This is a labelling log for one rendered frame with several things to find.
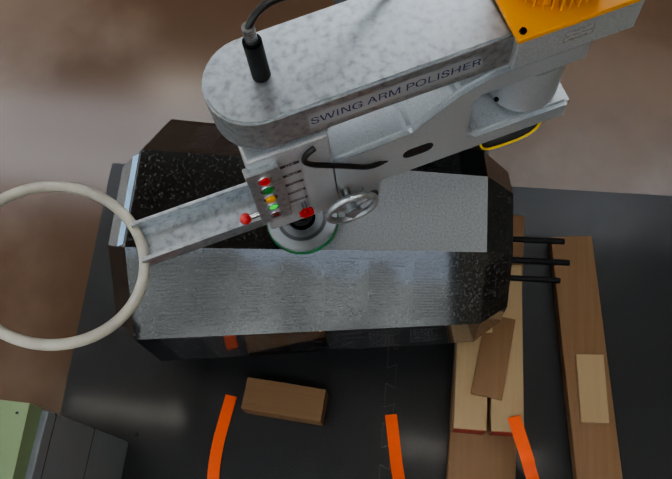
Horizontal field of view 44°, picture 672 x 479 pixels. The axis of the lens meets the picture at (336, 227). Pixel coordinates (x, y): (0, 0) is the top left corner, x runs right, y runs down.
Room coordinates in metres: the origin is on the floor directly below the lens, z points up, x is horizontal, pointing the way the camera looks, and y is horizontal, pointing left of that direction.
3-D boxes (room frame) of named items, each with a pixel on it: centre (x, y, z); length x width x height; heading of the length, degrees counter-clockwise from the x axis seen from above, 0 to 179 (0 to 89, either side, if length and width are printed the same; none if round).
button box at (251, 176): (0.83, 0.14, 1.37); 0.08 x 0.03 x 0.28; 100
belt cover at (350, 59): (1.02, -0.25, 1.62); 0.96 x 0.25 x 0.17; 100
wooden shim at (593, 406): (0.41, -0.81, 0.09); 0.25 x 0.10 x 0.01; 168
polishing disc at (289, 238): (0.96, 0.10, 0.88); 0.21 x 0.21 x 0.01
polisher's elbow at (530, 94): (1.07, -0.55, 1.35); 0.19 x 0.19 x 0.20
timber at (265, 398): (0.56, 0.30, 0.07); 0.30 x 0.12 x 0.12; 71
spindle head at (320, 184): (0.97, 0.02, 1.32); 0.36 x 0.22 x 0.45; 100
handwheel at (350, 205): (0.86, -0.04, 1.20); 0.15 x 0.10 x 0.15; 100
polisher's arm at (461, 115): (1.01, -0.29, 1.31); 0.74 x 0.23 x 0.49; 100
